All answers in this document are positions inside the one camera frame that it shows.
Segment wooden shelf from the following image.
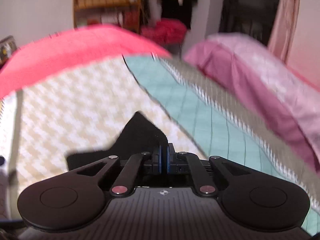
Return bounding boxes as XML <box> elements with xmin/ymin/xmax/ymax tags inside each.
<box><xmin>73</xmin><ymin>0</ymin><xmax>143</xmax><ymax>34</ymax></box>

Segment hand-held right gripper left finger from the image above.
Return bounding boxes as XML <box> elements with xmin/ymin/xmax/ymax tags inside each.
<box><xmin>67</xmin><ymin>144</ymin><xmax>163</xmax><ymax>197</ymax></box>

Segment pink curtain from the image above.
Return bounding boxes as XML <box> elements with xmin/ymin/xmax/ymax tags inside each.
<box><xmin>267</xmin><ymin>0</ymin><xmax>302</xmax><ymax>62</ymax></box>

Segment stack of red clothes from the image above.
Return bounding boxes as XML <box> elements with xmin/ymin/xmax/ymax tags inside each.
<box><xmin>140</xmin><ymin>19</ymin><xmax>188</xmax><ymax>47</ymax></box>

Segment dark printed box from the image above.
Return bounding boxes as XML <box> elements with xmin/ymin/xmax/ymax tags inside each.
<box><xmin>0</xmin><ymin>36</ymin><xmax>18</xmax><ymax>63</ymax></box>

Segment coral pink blanket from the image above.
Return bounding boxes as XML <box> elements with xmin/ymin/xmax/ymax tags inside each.
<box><xmin>0</xmin><ymin>25</ymin><xmax>173</xmax><ymax>98</ymax></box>

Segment beige and teal patterned bedsheet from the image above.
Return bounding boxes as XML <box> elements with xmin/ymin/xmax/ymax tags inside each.
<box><xmin>0</xmin><ymin>52</ymin><xmax>320</xmax><ymax>236</ymax></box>

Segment pink floral bedsheet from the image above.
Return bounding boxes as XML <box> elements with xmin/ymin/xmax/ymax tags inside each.
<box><xmin>184</xmin><ymin>32</ymin><xmax>320</xmax><ymax>173</ymax></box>

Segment hanging dark clothes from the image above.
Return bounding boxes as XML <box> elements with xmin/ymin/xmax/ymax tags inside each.
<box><xmin>147</xmin><ymin>0</ymin><xmax>198</xmax><ymax>29</ymax></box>

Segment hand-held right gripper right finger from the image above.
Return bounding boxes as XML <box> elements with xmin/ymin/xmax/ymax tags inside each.
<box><xmin>165</xmin><ymin>143</ymin><xmax>253</xmax><ymax>197</ymax></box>

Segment dark window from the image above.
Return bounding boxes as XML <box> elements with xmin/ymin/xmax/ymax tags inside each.
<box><xmin>219</xmin><ymin>0</ymin><xmax>284</xmax><ymax>47</ymax></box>

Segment black pants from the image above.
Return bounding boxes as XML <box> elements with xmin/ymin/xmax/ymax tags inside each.
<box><xmin>65</xmin><ymin>112</ymin><xmax>168</xmax><ymax>171</ymax></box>

